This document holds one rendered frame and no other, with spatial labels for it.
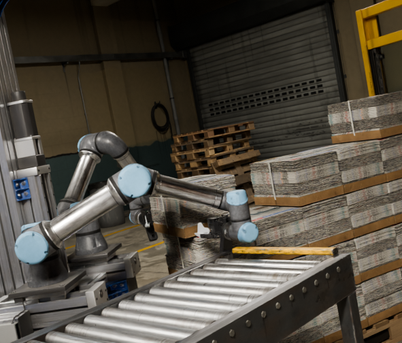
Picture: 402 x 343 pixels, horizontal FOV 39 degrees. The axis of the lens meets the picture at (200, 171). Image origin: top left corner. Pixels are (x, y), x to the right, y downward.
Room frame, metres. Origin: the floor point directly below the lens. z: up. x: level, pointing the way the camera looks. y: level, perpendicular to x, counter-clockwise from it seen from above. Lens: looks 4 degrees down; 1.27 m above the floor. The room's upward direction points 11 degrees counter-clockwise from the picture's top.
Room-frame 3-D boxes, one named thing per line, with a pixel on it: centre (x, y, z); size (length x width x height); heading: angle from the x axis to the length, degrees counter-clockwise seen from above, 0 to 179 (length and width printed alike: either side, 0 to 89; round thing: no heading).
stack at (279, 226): (2.86, -0.35, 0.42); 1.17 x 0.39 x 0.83; 118
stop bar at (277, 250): (1.98, -0.23, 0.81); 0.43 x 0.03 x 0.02; 46
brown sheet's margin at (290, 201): (2.93, -0.47, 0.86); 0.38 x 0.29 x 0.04; 29
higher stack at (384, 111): (3.21, -0.99, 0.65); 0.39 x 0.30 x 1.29; 28
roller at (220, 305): (1.64, 0.11, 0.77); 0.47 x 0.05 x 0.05; 46
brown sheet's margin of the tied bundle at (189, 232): (2.54, 0.02, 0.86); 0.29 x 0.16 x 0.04; 114
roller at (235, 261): (1.93, -0.16, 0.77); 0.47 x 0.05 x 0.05; 46
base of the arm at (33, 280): (2.15, 0.64, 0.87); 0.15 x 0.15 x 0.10
